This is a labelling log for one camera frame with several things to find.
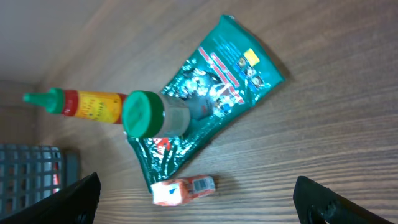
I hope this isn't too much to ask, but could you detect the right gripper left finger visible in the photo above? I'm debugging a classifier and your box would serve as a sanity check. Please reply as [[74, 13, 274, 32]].
[[1, 172, 101, 224]]

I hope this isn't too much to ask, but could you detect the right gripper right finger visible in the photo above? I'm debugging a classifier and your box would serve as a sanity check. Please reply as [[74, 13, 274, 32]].
[[293, 176, 392, 224]]

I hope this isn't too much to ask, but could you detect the white orange small packet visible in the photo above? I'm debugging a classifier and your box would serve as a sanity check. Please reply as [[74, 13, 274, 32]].
[[150, 175, 216, 207]]

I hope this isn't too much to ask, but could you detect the red yellow sauce bottle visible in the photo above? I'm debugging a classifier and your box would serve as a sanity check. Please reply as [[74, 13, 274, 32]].
[[23, 88, 127, 124]]

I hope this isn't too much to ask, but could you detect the green lid jar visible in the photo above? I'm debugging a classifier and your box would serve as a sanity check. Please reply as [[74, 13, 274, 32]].
[[122, 91, 212, 138]]

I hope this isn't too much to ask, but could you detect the green 3M gloves packet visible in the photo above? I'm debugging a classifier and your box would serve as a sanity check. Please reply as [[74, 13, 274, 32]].
[[127, 15, 284, 186]]

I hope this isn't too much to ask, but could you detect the grey plastic mesh basket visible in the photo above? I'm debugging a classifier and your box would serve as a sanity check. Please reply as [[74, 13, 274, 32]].
[[1, 144, 80, 219]]

